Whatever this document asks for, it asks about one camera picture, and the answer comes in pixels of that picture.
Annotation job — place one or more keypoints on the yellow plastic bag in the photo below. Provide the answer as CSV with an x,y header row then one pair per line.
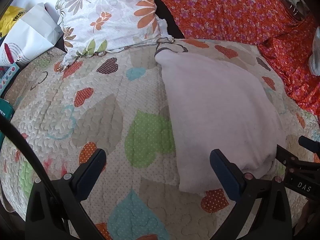
x,y
10,17

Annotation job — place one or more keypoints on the heart pattern quilt bedspread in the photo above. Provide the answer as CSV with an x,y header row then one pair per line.
x,y
117,102

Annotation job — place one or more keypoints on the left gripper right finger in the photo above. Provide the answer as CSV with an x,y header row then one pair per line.
x,y
273,218

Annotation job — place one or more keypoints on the white pink knit garment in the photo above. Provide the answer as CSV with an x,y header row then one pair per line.
x,y
217,105

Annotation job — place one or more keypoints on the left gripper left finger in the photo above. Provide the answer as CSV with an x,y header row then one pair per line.
x,y
54,209

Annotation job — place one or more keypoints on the colourful dotted flat box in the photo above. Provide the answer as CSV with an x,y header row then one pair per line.
x,y
7,74

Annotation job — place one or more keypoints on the white paper bag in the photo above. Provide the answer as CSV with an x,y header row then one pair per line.
x,y
33,34

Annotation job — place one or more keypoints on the white floral pillow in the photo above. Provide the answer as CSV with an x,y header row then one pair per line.
x,y
92,27

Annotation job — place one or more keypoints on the teal cardboard box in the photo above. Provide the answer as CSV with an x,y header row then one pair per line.
x,y
7,112

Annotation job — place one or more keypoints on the red floral blanket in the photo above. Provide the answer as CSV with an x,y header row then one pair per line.
x,y
285,42

